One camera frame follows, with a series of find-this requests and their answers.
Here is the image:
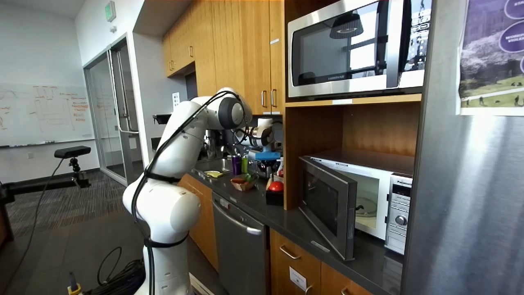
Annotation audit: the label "round wicker basket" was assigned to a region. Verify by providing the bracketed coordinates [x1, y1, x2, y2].
[229, 176, 257, 194]

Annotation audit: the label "small white microwave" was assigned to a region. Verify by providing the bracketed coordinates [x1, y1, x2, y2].
[298, 154, 414, 263]

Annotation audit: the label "wooden sink base cabinet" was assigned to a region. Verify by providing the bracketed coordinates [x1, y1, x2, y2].
[178, 172, 219, 269]

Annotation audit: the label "stainless steel dishwasher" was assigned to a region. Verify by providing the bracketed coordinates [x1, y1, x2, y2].
[211, 192, 270, 295]

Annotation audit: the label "wooden base cabinet with label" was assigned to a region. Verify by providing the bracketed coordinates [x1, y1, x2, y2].
[268, 228, 373, 295]

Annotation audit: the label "white cabinet label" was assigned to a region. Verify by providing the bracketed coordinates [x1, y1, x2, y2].
[288, 267, 309, 292]

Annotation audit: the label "wooden shelf unit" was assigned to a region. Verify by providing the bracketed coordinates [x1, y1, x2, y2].
[283, 0, 424, 215]

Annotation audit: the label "built-in stainless microwave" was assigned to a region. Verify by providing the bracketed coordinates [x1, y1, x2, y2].
[286, 0, 432, 100]

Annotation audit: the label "glass door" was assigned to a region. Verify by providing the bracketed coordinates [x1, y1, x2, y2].
[82, 36, 144, 187]

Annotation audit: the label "black stool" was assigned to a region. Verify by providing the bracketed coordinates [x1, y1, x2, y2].
[52, 145, 93, 190]

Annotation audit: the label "stainless steel refrigerator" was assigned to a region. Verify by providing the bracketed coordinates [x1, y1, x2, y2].
[403, 0, 524, 295]

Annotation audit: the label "green exit sign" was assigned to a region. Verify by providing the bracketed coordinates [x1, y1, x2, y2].
[103, 0, 118, 23]

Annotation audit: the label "yellow plug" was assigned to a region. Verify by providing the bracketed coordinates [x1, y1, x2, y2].
[65, 271, 85, 295]

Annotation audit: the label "white whiteboard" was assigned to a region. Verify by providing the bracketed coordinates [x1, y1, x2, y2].
[0, 81, 98, 149]

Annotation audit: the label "purple poster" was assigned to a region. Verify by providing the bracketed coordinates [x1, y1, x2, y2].
[457, 0, 524, 117]

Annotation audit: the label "blue wrist camera box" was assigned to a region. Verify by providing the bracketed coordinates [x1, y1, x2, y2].
[254, 151, 283, 164]

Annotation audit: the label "steel dishwasher handle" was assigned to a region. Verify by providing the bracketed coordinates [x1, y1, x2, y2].
[213, 202, 265, 238]

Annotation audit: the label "horizontal metal cabinet handle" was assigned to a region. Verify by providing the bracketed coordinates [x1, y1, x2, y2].
[278, 246, 301, 263]

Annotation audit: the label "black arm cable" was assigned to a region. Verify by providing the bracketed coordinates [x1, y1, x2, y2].
[129, 89, 244, 295]

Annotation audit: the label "wooden wall cabinet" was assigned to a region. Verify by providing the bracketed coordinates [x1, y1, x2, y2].
[162, 0, 286, 118]

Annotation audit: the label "black floor cables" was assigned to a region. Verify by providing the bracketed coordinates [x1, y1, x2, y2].
[95, 245, 145, 295]

